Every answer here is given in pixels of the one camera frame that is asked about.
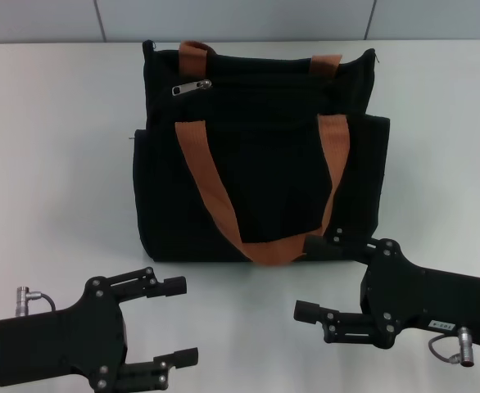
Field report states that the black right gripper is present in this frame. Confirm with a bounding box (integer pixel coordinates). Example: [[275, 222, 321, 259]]
[[292, 228, 480, 350]]

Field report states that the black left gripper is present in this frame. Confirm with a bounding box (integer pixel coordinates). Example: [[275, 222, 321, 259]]
[[0, 266, 200, 391]]

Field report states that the black bag with orange handles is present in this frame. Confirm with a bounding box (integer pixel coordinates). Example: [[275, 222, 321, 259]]
[[129, 39, 391, 268]]

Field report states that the silver zipper pull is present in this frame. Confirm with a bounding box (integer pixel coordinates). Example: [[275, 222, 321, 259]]
[[170, 79, 213, 98]]

